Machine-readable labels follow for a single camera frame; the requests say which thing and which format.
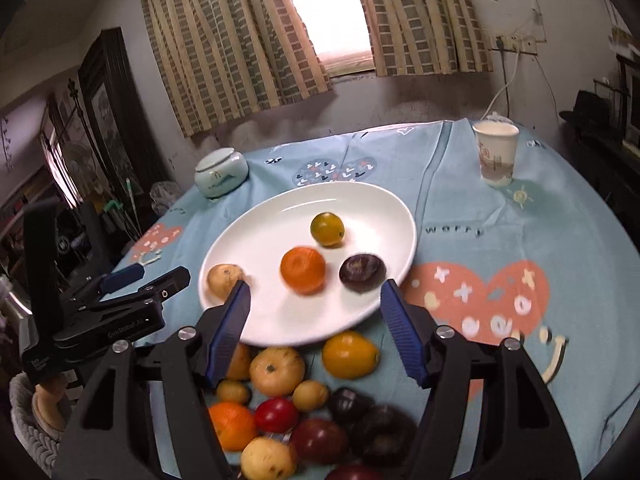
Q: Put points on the person's left forearm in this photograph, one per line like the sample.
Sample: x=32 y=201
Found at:
x=40 y=410

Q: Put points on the computer monitor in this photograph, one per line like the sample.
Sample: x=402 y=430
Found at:
x=632 y=105

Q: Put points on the dark framed picture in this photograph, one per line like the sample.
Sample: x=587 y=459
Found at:
x=107 y=100

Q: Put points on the electric fan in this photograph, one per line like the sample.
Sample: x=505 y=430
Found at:
x=80 y=162

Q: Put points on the steel thermos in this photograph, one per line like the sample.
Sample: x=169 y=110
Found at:
x=12 y=305

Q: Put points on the pale green ceramic jar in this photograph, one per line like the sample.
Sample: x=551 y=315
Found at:
x=221 y=172

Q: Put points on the checked beige curtain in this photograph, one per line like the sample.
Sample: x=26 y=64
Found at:
x=415 y=15
x=225 y=35

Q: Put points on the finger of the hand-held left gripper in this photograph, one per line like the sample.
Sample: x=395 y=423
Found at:
x=165 y=285
x=122 y=277

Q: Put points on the yellow apple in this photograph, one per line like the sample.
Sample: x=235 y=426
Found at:
x=276 y=371

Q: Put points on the yellow pear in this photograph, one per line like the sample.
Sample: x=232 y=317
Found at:
x=267 y=458

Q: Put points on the white crumpled tissue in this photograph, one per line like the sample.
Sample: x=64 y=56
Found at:
x=500 y=116

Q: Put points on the small yellow fruit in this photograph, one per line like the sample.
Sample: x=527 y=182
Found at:
x=222 y=277
x=232 y=391
x=310 y=396

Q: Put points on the white power strip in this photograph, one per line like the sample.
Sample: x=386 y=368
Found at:
x=515 y=42

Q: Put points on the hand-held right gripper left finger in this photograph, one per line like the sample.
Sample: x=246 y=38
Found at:
x=232 y=320

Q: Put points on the green yellow citrus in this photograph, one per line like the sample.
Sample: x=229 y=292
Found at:
x=327 y=229

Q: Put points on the window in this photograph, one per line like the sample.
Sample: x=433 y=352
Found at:
x=335 y=5

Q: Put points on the clear plastic bag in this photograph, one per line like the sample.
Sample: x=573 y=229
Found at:
x=162 y=195

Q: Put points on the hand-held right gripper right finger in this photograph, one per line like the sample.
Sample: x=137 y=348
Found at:
x=400 y=325

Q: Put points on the orange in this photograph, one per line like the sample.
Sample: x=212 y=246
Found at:
x=302 y=270
x=241 y=362
x=232 y=426

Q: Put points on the white plate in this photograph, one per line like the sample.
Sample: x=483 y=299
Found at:
x=280 y=220

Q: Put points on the large dark purple plum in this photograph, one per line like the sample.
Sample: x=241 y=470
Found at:
x=382 y=435

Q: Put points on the white paper cup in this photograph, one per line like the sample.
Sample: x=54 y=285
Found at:
x=496 y=152

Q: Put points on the black hat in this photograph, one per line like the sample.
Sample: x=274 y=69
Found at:
x=590 y=110

